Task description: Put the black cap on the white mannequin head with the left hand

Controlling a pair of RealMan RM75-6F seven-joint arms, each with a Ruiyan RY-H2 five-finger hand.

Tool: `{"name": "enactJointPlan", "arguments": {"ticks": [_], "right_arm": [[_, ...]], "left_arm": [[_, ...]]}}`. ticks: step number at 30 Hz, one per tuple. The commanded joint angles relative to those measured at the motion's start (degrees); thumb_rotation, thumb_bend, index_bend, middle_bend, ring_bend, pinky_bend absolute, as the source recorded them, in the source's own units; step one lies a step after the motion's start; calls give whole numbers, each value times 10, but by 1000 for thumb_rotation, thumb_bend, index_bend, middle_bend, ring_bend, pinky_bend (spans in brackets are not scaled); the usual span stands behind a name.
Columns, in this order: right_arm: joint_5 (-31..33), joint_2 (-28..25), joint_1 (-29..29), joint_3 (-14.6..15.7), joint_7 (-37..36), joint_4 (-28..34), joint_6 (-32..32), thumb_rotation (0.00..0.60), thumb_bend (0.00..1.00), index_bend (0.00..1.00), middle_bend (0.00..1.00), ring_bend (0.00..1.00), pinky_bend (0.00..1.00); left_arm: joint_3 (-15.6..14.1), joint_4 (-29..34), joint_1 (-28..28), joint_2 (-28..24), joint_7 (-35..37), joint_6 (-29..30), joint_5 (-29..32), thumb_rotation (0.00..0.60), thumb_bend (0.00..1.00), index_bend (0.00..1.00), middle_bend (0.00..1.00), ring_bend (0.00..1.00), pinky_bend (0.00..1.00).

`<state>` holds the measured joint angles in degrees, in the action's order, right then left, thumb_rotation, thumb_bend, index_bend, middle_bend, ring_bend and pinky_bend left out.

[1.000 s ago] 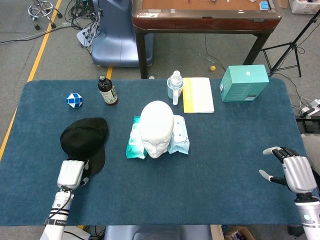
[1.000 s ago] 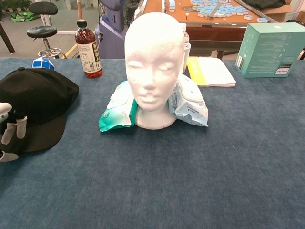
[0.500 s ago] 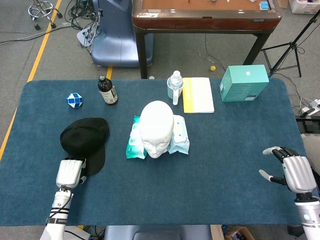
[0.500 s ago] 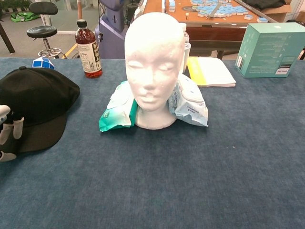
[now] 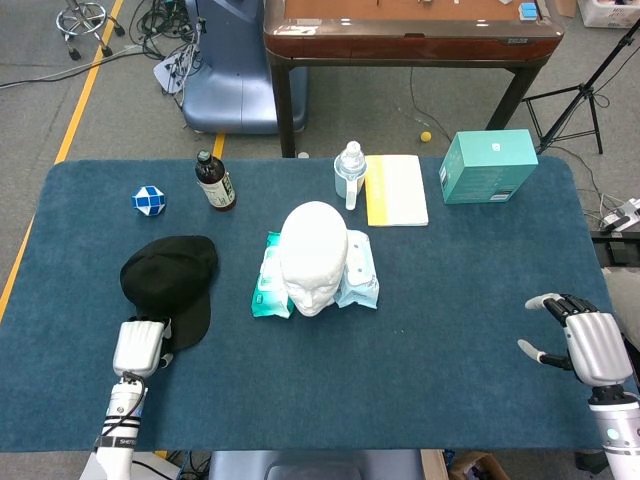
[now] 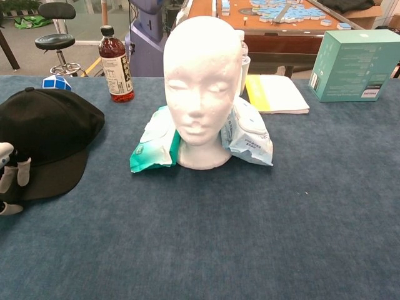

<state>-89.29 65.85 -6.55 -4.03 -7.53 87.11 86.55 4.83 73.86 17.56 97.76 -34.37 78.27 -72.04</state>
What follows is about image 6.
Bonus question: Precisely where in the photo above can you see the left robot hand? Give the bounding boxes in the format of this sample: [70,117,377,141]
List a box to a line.
[0,142,33,216]

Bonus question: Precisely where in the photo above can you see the black baseball cap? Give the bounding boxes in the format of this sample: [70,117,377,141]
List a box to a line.
[0,87,106,201]

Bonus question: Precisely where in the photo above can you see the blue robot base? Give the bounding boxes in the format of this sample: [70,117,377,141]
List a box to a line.
[124,0,170,78]

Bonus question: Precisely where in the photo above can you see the white foam mannequin head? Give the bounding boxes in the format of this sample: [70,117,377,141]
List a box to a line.
[163,16,244,171]

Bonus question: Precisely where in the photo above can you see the blue white snake puzzle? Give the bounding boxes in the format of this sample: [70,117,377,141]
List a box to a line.
[42,74,73,92]

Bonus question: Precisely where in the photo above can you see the green wet wipes pack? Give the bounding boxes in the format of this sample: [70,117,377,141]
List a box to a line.
[129,105,181,174]

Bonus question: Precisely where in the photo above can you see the black swivel stool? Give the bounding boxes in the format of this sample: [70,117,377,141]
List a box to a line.
[34,2,83,78]

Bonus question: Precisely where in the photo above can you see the brown tea bottle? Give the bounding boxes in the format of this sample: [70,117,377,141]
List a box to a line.
[98,25,135,103]

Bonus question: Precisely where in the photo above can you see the green cloth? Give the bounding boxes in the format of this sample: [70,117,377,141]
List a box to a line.
[14,16,54,31]

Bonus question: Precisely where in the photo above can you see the blue table mat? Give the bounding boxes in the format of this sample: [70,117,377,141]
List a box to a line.
[0,74,400,300]

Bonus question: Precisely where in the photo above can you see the light blue wet wipes pack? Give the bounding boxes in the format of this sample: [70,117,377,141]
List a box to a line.
[220,96,274,167]

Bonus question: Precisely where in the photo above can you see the clear water bottle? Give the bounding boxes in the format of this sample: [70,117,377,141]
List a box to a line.
[239,30,249,60]

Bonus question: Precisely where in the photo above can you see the yellow white notebook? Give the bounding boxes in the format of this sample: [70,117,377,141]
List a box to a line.
[244,74,311,115]

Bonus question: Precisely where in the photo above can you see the brown mahjong table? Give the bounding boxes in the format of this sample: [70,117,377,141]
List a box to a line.
[176,0,365,79]

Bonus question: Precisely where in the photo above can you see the teal cardboard box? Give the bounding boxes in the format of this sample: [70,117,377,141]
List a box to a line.
[308,29,398,103]

